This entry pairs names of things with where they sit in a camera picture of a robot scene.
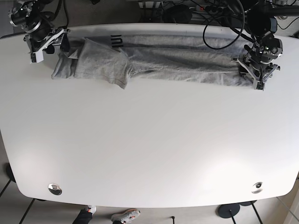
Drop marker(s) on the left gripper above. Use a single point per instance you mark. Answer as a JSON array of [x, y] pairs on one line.
[[257, 71]]

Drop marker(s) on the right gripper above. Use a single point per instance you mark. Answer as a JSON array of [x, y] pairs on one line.
[[57, 37]]

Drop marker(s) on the heather grey T-shirt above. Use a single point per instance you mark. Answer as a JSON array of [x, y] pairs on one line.
[[117, 59]]

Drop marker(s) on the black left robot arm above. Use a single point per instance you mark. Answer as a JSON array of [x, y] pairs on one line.
[[254, 31]]

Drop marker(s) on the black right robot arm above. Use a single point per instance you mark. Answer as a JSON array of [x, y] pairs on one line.
[[41, 34]]

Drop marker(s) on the black power adapter box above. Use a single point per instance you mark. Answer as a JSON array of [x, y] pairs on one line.
[[177, 14]]

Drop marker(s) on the right silver table grommet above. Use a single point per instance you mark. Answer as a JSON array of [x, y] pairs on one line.
[[257, 188]]

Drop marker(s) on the silver table grommet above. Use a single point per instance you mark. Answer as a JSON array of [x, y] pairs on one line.
[[257, 188], [54, 189]]

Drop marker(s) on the black round stand base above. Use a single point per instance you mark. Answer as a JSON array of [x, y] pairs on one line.
[[228, 210]]

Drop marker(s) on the left silver table grommet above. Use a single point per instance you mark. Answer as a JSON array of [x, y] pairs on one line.
[[54, 189]]

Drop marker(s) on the white orange sneaker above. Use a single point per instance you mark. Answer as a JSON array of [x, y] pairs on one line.
[[91, 209]]

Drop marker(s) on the black trousers of person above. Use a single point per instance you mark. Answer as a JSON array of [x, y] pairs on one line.
[[84, 217]]

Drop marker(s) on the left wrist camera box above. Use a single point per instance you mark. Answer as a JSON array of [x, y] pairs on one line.
[[259, 85]]

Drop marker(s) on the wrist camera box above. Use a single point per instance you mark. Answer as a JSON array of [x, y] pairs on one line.
[[37, 57], [259, 85]]

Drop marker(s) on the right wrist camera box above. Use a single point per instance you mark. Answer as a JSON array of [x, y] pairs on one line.
[[37, 57]]

